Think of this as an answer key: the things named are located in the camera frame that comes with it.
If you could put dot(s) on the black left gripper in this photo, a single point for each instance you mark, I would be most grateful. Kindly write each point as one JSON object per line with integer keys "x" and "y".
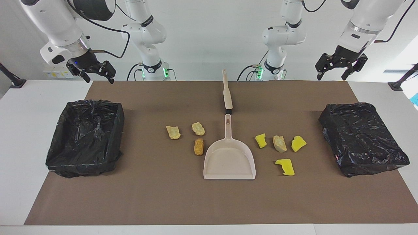
{"x": 345, "y": 56}

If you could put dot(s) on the brown table mat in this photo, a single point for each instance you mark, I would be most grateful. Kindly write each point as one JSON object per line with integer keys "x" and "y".
{"x": 163, "y": 195}

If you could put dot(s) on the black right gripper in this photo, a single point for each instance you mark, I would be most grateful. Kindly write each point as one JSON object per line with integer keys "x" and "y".
{"x": 86, "y": 60}

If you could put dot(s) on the beige plastic dustpan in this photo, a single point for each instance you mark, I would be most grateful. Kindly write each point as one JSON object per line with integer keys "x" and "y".
{"x": 229, "y": 160}

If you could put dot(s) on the notched yellow sponge piece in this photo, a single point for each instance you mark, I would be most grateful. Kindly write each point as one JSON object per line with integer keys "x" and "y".
{"x": 286, "y": 167}

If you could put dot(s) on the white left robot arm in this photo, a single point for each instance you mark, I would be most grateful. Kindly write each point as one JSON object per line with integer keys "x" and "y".
{"x": 365, "y": 19}

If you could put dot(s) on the beige brush black bristles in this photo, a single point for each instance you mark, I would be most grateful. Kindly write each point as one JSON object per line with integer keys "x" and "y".
{"x": 227, "y": 96}

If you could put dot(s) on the pale greenish foam chunk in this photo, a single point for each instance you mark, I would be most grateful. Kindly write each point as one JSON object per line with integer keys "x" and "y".
{"x": 173, "y": 132}

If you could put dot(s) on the pale yellow foam chunk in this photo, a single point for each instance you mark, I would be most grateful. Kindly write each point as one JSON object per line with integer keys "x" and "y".
{"x": 198, "y": 129}

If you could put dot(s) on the cyan object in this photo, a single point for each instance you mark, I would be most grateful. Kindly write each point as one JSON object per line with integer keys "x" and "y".
{"x": 415, "y": 99}

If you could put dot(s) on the orange-brown oval foam piece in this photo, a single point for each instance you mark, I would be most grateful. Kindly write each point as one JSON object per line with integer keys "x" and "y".
{"x": 199, "y": 147}

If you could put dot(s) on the beige orange striped foam chunk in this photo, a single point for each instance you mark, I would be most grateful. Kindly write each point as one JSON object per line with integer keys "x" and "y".
{"x": 280, "y": 144}

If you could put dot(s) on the yellow sponge piece green-backed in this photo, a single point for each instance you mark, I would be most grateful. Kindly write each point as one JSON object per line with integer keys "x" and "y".
{"x": 261, "y": 141}

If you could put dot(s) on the black bag lined bin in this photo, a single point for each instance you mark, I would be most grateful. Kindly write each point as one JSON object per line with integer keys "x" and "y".
{"x": 85, "y": 140}
{"x": 359, "y": 137}

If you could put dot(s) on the black camera stand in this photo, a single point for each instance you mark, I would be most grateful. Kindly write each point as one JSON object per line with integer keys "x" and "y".
{"x": 396, "y": 85}
{"x": 16, "y": 82}

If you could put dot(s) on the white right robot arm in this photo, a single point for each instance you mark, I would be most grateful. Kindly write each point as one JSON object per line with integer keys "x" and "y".
{"x": 55, "y": 23}

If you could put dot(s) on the white power outlet box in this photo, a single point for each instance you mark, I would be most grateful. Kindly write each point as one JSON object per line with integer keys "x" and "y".
{"x": 55, "y": 73}

